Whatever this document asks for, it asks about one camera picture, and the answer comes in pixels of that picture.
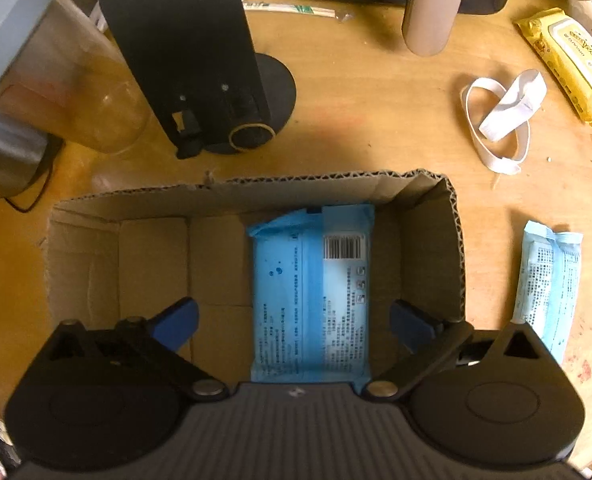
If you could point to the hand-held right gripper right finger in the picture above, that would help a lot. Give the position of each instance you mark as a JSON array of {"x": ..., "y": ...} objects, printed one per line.
[{"x": 408, "y": 323}]

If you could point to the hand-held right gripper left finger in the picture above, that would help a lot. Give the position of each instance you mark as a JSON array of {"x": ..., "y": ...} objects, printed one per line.
[{"x": 178, "y": 321}]

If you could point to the cardboard box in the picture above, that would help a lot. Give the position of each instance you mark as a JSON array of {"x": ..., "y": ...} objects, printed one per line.
[{"x": 151, "y": 265}]

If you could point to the blue wet wipes pack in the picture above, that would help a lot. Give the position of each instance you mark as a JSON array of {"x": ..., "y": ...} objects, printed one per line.
[
  {"x": 550, "y": 285},
  {"x": 306, "y": 295}
]

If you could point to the yellow rubber band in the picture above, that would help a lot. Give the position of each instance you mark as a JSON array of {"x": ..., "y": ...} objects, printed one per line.
[{"x": 252, "y": 136}]

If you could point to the white elastic band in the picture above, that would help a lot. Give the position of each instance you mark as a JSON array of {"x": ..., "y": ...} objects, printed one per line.
[{"x": 505, "y": 115}]

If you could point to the metal cup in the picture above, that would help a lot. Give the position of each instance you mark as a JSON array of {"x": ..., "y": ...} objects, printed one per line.
[{"x": 6, "y": 155}]

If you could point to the black stand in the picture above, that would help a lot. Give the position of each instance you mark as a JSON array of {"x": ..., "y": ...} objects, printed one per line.
[{"x": 191, "y": 50}]

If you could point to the clear plastic container grey lid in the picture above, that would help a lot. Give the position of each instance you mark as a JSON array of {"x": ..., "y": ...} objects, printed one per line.
[{"x": 56, "y": 65}]

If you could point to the yellow wet wipes pack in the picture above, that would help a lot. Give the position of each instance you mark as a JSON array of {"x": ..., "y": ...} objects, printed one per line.
[{"x": 573, "y": 62}]

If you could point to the beige cylinder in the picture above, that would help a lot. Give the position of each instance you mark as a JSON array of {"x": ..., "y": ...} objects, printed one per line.
[{"x": 433, "y": 5}]

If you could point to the wrapped chopsticks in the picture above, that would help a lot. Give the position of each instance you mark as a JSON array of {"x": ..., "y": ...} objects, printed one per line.
[{"x": 291, "y": 9}]

